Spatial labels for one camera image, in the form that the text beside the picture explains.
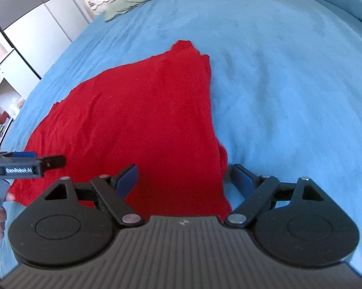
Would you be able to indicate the white and grey wardrobe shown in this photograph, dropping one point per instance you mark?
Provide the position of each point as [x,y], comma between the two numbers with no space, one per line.
[39,27]

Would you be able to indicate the bed with blue sheet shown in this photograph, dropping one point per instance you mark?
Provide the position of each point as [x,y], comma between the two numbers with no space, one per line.
[289,96]

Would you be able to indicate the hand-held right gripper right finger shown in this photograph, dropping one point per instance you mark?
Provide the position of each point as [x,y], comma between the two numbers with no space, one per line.
[242,181]

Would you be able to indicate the person's left hand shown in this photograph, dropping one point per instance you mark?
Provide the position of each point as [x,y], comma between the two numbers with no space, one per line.
[0,220]

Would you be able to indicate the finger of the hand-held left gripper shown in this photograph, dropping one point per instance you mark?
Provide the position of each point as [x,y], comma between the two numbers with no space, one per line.
[55,162]
[24,155]

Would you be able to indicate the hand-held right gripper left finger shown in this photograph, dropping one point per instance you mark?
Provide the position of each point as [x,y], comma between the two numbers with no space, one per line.
[128,181]

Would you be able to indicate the red knit sweater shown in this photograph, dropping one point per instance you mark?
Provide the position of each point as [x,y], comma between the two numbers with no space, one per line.
[138,111]

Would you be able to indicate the white shelf unit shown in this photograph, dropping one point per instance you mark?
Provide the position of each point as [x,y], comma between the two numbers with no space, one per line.
[3,90]

